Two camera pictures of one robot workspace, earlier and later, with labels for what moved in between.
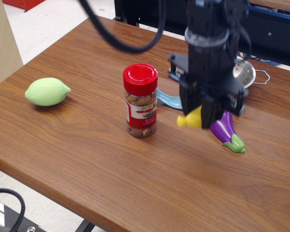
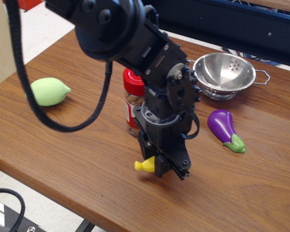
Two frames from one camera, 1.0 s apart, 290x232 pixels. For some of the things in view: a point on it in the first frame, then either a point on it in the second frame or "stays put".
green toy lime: (46, 91) stays put
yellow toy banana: (193, 119) -> (148, 165)
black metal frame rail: (272, 35) stays put
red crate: (25, 5) stays put
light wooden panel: (5, 57) stays put
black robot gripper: (207, 72) -> (170, 136)
